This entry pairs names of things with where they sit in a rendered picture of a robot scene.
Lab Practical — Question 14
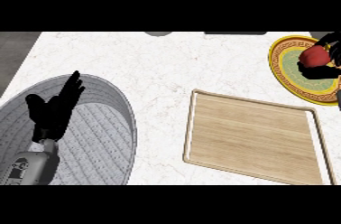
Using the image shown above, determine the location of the grey woven oval basket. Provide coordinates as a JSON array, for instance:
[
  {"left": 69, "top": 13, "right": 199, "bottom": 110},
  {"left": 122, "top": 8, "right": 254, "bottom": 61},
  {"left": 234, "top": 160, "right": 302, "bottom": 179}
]
[{"left": 0, "top": 73, "right": 138, "bottom": 186}]

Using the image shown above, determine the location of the pale wooden tray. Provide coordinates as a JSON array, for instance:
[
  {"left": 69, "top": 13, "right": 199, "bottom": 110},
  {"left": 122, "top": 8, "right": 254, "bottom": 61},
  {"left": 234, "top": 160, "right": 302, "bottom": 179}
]
[{"left": 181, "top": 89, "right": 338, "bottom": 186}]

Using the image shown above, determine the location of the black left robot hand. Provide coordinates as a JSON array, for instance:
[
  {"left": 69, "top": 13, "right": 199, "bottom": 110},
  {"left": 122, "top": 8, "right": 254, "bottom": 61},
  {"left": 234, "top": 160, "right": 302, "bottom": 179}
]
[{"left": 23, "top": 70, "right": 87, "bottom": 144}]

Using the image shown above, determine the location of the yellow patterned plate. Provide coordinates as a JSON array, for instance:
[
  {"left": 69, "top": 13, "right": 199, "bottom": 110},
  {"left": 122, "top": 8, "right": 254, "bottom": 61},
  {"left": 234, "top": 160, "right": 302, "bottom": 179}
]
[{"left": 265, "top": 34, "right": 341, "bottom": 107}]

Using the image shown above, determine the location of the grey rounded object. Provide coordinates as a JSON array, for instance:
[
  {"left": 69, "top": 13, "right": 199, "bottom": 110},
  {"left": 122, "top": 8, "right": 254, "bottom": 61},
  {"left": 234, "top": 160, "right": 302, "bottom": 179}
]
[{"left": 143, "top": 31, "right": 174, "bottom": 38}]

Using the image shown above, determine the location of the grey block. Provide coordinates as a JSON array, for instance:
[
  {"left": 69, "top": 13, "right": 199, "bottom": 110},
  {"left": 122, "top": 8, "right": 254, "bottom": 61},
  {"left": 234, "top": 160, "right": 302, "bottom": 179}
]
[{"left": 307, "top": 31, "right": 335, "bottom": 41}]

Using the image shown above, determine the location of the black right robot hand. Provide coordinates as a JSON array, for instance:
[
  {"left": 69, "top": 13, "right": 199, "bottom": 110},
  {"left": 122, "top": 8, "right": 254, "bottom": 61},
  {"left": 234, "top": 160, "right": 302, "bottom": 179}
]
[{"left": 296, "top": 31, "right": 341, "bottom": 81}]

